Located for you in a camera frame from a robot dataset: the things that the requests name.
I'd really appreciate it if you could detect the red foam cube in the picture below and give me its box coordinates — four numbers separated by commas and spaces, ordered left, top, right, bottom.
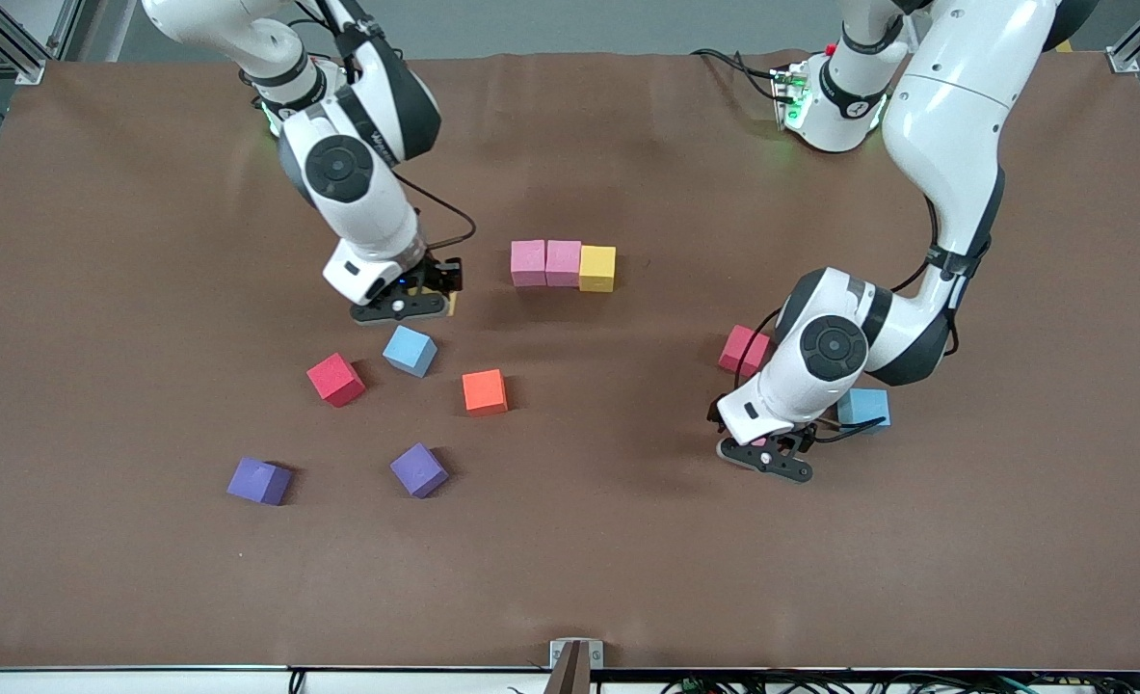
305, 352, 367, 409
718, 324, 772, 378

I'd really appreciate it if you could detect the blue foam cube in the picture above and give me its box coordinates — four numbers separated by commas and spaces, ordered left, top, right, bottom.
382, 325, 438, 379
837, 387, 891, 435

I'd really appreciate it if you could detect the orange foam cube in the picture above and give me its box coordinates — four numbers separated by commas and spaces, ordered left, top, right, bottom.
462, 368, 510, 417

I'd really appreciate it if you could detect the purple foam cube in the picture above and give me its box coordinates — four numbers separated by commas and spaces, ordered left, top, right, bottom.
389, 442, 450, 499
226, 457, 294, 507

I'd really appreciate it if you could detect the brown table mat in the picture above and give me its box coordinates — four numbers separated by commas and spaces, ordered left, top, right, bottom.
0, 50, 1140, 671

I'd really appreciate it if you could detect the black cable bundle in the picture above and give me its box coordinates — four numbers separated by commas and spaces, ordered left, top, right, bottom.
661, 671, 1140, 694

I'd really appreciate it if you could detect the grey metal camera bracket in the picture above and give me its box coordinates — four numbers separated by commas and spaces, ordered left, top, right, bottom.
549, 638, 604, 694

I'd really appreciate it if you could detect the black left arm base cable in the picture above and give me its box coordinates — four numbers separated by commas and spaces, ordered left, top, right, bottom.
691, 48, 787, 102

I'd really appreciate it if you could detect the white table edge rail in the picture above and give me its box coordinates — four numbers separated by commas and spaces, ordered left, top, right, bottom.
0, 663, 1140, 694

